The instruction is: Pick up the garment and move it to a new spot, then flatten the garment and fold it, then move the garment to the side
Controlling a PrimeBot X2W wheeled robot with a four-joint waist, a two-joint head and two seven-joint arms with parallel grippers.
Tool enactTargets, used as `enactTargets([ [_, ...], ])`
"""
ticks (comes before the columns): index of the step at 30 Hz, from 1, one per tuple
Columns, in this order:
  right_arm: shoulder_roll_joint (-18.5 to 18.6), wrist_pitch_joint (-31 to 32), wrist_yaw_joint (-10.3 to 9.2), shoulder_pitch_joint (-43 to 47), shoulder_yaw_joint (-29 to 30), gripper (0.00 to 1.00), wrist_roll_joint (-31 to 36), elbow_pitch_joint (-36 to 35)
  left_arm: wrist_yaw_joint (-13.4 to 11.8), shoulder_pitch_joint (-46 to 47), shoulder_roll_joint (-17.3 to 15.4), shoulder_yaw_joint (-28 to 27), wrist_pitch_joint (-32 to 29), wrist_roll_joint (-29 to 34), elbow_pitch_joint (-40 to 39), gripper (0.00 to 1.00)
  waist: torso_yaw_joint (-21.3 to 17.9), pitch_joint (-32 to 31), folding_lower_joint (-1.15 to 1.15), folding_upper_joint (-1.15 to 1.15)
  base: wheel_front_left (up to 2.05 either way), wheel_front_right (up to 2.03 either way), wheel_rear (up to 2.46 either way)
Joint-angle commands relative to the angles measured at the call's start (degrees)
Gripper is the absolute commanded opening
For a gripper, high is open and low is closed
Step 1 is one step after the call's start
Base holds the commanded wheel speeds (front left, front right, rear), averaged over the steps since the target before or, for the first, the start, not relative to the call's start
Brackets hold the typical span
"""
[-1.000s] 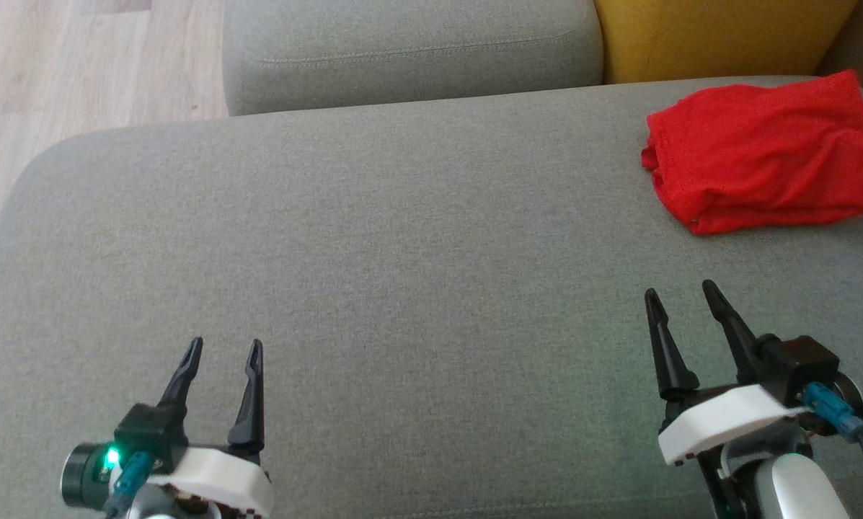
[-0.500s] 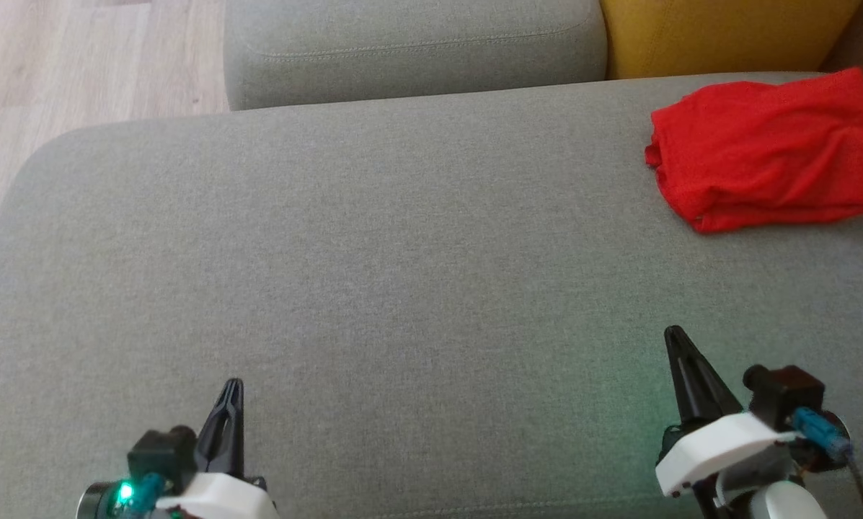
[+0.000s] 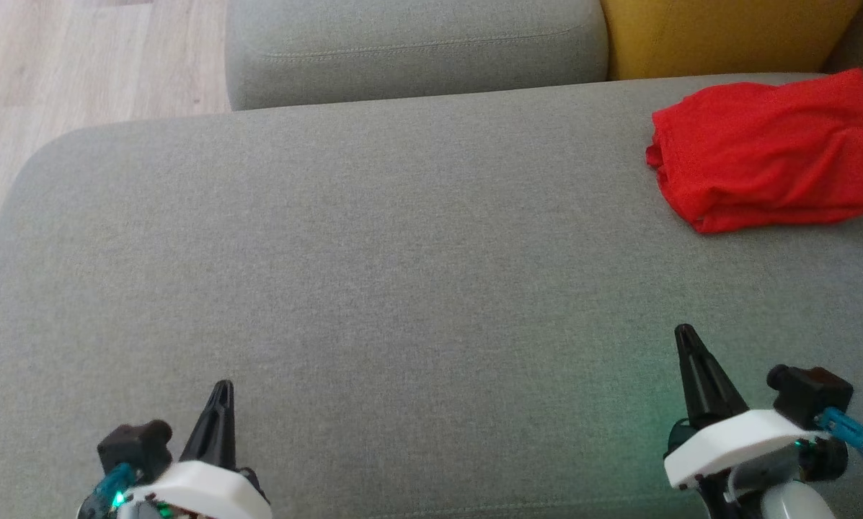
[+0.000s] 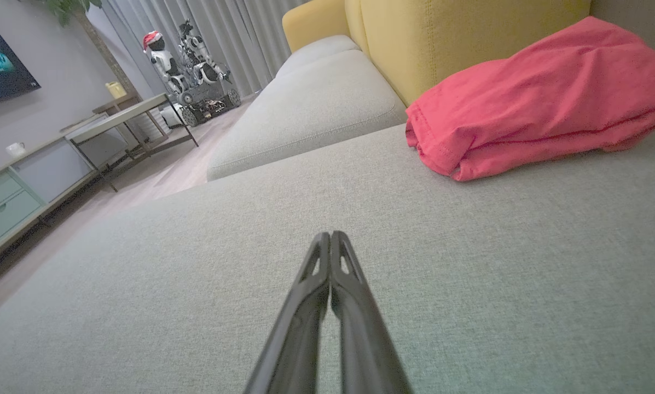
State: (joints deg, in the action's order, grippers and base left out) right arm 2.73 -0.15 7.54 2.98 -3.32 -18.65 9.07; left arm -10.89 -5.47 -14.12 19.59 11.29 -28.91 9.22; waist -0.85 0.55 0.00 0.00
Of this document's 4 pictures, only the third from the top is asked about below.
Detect black cable teal plug left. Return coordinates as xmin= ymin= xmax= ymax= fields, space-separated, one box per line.
xmin=78 ymin=463 xmax=138 ymax=519

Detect red jersey white sleeves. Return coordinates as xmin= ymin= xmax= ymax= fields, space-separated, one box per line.
xmin=646 ymin=68 xmax=863 ymax=235

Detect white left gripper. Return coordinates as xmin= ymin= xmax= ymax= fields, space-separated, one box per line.
xmin=114 ymin=380 xmax=273 ymax=519

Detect yellow sofa cushion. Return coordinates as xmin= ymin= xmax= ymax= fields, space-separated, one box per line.
xmin=601 ymin=0 xmax=863 ymax=81

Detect black cable teal plug right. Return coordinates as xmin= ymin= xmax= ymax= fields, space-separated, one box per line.
xmin=817 ymin=407 xmax=863 ymax=498

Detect grey sofa seat cushion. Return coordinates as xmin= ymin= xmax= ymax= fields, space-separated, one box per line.
xmin=0 ymin=72 xmax=863 ymax=519

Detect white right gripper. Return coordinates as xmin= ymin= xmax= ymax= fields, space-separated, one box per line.
xmin=663 ymin=324 xmax=828 ymax=491

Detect black cable teal plug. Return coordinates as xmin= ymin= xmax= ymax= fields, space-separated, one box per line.
xmin=817 ymin=407 xmax=863 ymax=498
xmin=78 ymin=463 xmax=138 ymax=519

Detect grey sofa back cushion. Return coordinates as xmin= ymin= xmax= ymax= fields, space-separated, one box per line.
xmin=226 ymin=0 xmax=610 ymax=111

